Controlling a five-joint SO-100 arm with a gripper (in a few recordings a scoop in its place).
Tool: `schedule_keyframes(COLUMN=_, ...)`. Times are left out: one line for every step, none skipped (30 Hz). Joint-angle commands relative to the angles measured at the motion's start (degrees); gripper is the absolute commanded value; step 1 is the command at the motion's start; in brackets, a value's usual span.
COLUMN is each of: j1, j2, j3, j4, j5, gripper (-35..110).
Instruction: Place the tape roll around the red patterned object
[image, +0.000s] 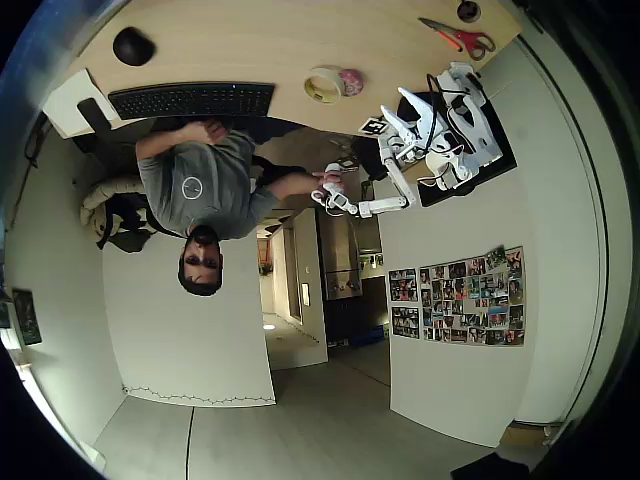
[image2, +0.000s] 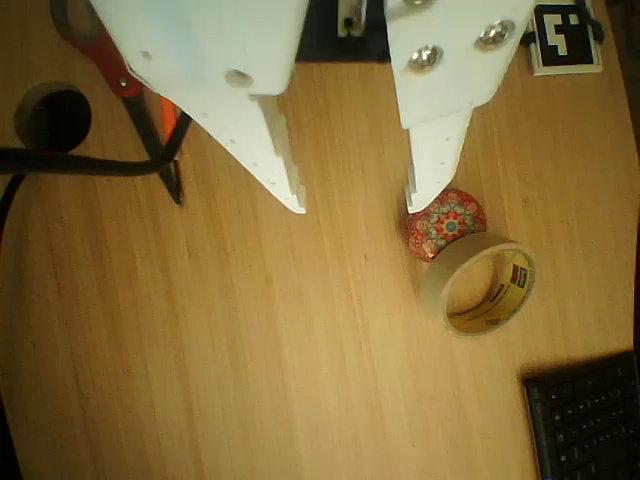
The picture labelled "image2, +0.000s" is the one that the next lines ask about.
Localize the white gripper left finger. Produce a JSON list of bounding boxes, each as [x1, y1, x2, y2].
[[92, 0, 309, 215]]

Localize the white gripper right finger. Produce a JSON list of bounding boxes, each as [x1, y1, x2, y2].
[[385, 0, 537, 214]]

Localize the beige masking tape roll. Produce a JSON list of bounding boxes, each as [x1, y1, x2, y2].
[[418, 232, 537, 340]]

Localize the red floral patterned disc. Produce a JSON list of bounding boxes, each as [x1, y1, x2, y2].
[[403, 187, 488, 264]]

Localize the white block with black marker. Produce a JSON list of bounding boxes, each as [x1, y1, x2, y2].
[[527, 2, 604, 77]]

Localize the black elastic band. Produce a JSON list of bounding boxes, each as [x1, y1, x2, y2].
[[519, 0, 607, 49]]

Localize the black keyboard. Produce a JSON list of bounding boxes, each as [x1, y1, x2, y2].
[[521, 349, 640, 480]]

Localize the orange handled tool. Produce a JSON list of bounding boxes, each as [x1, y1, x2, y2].
[[158, 95, 180, 139]]

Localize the red handled scissors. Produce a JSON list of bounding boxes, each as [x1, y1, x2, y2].
[[49, 0, 195, 207]]

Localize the black cable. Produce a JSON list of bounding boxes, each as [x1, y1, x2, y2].
[[0, 147, 176, 256]]

